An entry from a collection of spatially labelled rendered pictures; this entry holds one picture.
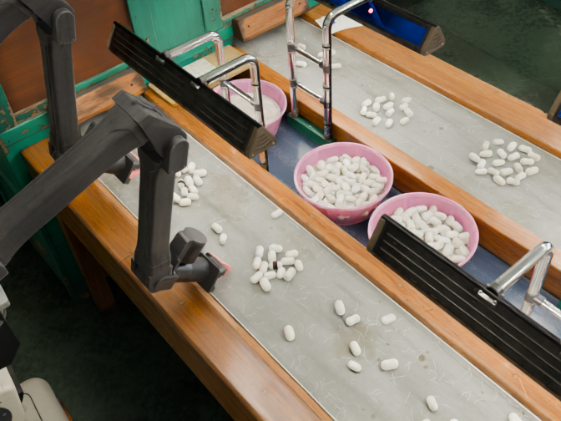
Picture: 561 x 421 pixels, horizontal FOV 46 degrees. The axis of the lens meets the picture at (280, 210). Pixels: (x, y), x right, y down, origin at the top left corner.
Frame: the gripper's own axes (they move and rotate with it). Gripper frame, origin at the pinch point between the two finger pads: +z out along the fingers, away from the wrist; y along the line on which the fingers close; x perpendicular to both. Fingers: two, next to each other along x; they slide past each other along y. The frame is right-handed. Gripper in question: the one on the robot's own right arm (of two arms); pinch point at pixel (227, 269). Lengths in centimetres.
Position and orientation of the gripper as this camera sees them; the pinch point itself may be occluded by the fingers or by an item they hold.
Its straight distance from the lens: 158.7
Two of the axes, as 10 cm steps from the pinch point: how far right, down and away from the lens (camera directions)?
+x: -4.4, 8.5, 2.7
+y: -6.6, -5.2, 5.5
